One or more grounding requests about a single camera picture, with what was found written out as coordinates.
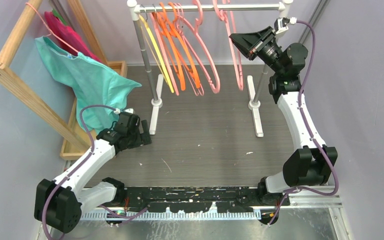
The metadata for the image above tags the pink metal-hook hanger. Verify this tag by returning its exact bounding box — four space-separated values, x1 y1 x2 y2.
151 12 179 96

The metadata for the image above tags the yellow hanger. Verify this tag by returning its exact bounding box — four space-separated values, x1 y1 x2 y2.
139 15 175 93

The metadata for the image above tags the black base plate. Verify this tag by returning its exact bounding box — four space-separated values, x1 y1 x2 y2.
104 186 290 224

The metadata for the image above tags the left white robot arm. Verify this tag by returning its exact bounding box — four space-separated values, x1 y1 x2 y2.
33 110 152 234

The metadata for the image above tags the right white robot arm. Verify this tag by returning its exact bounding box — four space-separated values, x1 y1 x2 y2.
229 27 338 206

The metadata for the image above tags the thick pink hanger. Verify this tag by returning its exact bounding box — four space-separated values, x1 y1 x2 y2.
177 0 221 94
212 0 244 91

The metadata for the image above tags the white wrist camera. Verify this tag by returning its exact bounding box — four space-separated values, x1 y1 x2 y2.
113 108 135 115
273 17 298 36

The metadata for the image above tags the magenta garment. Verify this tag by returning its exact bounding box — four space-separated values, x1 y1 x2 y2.
44 11 102 63

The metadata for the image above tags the orange plastic hanger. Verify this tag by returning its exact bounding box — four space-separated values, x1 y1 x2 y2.
153 11 186 91

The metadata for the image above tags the thin pink wire hanger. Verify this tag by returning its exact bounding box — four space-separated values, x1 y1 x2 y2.
24 2 79 54

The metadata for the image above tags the white metal clothes rack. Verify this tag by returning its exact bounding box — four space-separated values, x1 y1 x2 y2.
126 0 295 138

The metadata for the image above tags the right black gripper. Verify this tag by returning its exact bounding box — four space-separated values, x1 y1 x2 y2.
229 26 284 75

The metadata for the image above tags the wooden clothes rack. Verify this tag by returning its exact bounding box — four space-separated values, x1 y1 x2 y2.
0 0 129 161

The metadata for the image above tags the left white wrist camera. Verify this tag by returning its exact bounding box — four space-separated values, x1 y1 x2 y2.
113 108 135 115

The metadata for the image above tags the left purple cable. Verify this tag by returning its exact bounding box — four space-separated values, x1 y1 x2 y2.
41 104 122 240

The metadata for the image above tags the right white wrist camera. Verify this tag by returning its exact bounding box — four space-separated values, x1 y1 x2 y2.
273 17 298 36

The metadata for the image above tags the teal t-shirt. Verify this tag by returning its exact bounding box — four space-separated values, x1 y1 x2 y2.
35 36 142 132

